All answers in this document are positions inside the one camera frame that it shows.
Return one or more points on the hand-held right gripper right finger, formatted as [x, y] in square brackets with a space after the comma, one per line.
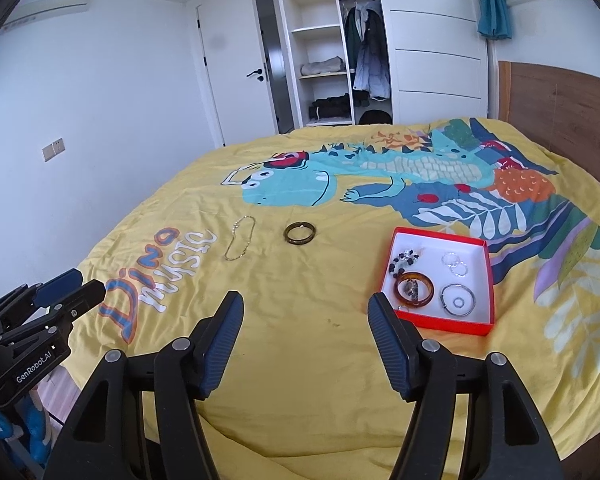
[387, 345]

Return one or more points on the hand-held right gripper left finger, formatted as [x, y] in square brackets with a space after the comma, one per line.
[221, 350]

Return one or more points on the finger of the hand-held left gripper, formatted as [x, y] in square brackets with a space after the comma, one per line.
[87, 295]
[57, 282]

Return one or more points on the amber resin bangle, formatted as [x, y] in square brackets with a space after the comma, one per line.
[397, 291]

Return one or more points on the small wristwatch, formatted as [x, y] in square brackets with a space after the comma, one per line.
[412, 288]

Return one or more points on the thin gold bangle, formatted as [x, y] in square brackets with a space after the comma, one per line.
[442, 300]

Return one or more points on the twisted silver hoop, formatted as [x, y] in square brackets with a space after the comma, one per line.
[452, 270]
[443, 259]

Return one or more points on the red jewelry box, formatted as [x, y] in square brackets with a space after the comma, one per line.
[472, 282]

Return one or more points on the blue cloth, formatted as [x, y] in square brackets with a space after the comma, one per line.
[32, 430]

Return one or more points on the yellow dinosaur printed blanket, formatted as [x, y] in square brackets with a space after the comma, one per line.
[305, 300]

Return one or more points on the dark brown bangle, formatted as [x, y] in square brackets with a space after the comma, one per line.
[300, 242]

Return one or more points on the dark bag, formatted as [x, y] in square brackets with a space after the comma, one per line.
[375, 117]

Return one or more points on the white door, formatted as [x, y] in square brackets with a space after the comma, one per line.
[235, 105]

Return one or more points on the folded dark clothes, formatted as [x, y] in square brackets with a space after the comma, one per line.
[330, 108]

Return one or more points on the white air conditioner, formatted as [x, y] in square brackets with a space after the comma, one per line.
[50, 2]

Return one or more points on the folded light clothes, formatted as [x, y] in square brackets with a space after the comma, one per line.
[322, 66]

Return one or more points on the hanging jackets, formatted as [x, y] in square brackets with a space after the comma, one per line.
[370, 55]

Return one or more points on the wooden headboard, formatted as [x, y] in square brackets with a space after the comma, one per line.
[555, 105]

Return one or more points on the white wardrobe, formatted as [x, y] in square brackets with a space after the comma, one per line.
[435, 35]

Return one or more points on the wall switch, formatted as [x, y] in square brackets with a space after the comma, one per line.
[54, 150]

